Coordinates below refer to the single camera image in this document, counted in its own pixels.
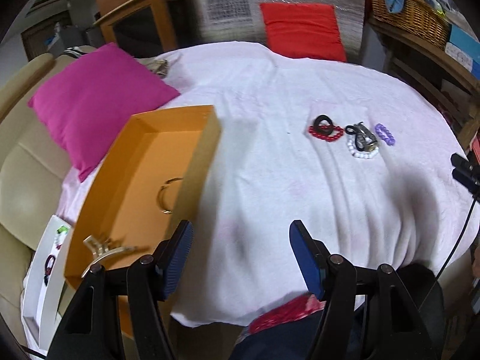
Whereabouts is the purple bead bracelet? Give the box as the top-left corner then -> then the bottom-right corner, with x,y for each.
374,123 -> 396,147

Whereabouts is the metal wristwatch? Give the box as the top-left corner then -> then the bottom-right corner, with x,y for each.
352,122 -> 378,153

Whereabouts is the white bead bracelet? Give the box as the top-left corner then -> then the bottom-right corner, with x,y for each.
345,134 -> 380,160

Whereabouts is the red bead bracelet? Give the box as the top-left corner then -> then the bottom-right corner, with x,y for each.
308,122 -> 345,143

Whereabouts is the black hair ring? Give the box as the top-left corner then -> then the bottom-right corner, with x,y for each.
312,115 -> 338,137

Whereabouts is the gold bangle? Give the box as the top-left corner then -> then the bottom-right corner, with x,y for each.
156,177 -> 183,215

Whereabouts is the beige hair claw clip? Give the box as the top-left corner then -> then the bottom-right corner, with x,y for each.
81,235 -> 137,278

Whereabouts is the wooden shelf unit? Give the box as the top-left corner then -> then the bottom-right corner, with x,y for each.
368,18 -> 479,152

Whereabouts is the orange cardboard box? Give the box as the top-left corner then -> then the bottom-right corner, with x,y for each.
63,105 -> 222,338

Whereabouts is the white pink bedspread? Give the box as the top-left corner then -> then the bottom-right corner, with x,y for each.
22,40 -> 475,327

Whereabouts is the white shallow box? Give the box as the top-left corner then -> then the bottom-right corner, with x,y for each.
20,215 -> 72,354

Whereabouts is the beige leather headboard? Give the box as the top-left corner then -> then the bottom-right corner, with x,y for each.
1,53 -> 74,351

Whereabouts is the wicker basket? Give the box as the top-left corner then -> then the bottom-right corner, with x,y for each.
372,0 -> 450,49

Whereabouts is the magenta pillow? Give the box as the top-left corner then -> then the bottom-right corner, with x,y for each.
28,43 -> 180,181

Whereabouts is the patterned fabric pouch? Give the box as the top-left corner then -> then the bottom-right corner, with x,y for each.
142,58 -> 168,79

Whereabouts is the red pillow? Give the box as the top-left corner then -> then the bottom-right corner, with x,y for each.
259,2 -> 347,62

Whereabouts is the wooden cabinet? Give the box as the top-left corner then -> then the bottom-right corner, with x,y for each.
94,0 -> 197,58

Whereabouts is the black cable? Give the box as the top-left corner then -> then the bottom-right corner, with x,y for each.
417,196 -> 479,312

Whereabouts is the multicolour bead bracelet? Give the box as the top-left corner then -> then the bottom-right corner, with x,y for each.
53,225 -> 72,251

